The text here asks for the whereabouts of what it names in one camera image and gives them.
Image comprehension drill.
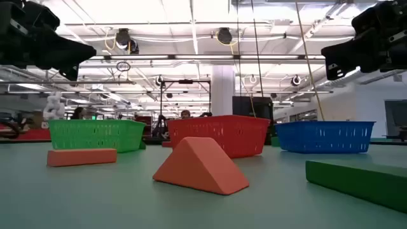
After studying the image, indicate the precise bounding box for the long green foam block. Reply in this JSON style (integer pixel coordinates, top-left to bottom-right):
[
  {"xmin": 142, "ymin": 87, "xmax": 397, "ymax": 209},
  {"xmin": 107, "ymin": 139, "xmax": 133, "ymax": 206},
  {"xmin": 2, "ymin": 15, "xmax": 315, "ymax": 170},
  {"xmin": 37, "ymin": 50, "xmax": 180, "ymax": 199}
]
[{"xmin": 305, "ymin": 158, "xmax": 407, "ymax": 214}]

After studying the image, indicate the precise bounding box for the red triangular foam block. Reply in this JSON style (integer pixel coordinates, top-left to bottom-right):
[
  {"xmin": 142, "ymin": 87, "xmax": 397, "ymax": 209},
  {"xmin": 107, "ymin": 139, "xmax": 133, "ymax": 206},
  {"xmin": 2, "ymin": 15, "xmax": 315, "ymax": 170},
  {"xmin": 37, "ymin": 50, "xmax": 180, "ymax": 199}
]
[{"xmin": 152, "ymin": 136, "xmax": 251, "ymax": 196}]

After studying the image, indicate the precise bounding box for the blue plastic basket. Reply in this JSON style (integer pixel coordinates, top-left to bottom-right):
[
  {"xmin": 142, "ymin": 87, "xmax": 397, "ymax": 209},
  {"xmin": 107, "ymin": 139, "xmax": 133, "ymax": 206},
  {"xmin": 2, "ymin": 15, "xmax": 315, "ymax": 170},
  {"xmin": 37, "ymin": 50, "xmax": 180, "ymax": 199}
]
[{"xmin": 275, "ymin": 120, "xmax": 376, "ymax": 155}]

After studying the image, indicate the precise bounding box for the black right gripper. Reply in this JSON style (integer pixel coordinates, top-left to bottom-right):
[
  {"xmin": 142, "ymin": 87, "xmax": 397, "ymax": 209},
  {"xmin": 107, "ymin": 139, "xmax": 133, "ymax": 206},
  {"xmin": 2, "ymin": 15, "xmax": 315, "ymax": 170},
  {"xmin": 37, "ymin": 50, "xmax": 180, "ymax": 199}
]
[{"xmin": 321, "ymin": 0, "xmax": 407, "ymax": 81}]

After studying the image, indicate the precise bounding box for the green plastic basket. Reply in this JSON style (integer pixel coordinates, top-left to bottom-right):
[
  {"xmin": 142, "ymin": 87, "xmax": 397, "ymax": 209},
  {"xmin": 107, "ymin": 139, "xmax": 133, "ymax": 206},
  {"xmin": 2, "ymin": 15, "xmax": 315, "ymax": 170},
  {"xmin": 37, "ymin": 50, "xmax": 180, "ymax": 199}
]
[{"xmin": 47, "ymin": 119, "xmax": 147, "ymax": 153}]

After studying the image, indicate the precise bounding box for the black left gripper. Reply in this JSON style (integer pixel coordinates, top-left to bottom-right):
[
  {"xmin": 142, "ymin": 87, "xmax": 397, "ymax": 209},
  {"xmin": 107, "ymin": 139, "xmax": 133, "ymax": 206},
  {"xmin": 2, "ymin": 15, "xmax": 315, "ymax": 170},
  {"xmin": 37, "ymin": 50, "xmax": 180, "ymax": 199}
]
[{"xmin": 0, "ymin": 0, "xmax": 97, "ymax": 82}]

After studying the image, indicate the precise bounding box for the black camera rig frame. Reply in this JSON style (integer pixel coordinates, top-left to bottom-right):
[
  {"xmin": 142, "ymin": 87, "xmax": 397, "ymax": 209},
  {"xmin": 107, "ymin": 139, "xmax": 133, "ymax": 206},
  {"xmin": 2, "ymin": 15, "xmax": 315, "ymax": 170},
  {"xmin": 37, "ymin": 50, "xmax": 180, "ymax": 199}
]
[{"xmin": 158, "ymin": 79, "xmax": 212, "ymax": 138}]

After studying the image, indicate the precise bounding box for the red plastic basket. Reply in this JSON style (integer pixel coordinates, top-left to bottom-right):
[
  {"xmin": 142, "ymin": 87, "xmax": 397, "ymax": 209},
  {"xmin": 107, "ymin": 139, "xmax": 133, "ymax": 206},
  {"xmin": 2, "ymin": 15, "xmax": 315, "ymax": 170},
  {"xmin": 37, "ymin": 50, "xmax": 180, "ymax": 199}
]
[{"xmin": 167, "ymin": 114, "xmax": 272, "ymax": 159}]

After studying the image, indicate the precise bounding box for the thin black hanging cable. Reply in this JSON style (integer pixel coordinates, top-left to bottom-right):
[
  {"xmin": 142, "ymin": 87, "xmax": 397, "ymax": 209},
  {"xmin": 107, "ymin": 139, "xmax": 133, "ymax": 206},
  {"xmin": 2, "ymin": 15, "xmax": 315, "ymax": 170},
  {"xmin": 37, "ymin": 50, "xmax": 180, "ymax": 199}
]
[{"xmin": 235, "ymin": 0, "xmax": 242, "ymax": 96}]

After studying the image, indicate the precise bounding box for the white building column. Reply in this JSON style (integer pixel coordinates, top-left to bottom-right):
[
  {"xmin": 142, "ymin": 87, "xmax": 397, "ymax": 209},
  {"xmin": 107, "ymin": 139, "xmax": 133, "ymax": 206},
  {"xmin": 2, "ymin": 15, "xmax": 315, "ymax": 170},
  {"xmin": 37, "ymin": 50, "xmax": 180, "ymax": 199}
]
[{"xmin": 211, "ymin": 66, "xmax": 236, "ymax": 117}]

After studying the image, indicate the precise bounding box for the yellow hanging cable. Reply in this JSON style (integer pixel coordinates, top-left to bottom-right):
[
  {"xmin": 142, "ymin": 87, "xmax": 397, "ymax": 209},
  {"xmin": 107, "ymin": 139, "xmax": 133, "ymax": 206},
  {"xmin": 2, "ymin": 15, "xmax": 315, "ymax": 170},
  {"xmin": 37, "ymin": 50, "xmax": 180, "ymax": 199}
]
[{"xmin": 294, "ymin": 0, "xmax": 326, "ymax": 121}]

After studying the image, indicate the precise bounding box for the ceiling cable reel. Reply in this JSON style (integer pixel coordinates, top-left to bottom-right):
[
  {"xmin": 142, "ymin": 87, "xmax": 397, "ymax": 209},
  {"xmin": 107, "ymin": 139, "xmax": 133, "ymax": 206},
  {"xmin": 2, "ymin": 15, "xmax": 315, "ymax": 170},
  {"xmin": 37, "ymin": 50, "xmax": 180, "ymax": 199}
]
[
  {"xmin": 114, "ymin": 27, "xmax": 140, "ymax": 55},
  {"xmin": 216, "ymin": 27, "xmax": 233, "ymax": 45}
]

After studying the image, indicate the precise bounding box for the red table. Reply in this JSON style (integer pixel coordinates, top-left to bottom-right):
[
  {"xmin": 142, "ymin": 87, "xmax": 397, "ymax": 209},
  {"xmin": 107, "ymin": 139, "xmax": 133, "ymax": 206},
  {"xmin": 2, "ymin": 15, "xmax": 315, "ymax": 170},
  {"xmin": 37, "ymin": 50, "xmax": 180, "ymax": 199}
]
[{"xmin": 0, "ymin": 123, "xmax": 52, "ymax": 142}]

